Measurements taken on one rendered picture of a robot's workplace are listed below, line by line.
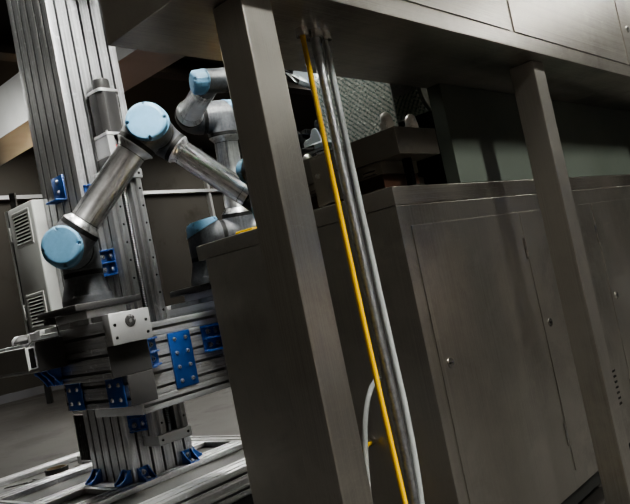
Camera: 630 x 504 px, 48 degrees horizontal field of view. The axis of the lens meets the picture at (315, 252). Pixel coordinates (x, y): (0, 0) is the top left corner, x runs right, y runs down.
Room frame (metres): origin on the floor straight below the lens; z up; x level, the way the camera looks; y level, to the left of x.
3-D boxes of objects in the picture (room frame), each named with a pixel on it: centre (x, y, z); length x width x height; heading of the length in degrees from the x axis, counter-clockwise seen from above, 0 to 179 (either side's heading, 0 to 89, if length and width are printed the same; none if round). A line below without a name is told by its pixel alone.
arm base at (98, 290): (2.13, 0.70, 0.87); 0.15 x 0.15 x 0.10
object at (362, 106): (1.79, -0.17, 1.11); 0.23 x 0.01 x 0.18; 48
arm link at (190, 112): (2.29, 0.29, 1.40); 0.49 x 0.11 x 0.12; 22
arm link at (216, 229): (2.51, 0.37, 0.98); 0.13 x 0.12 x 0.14; 112
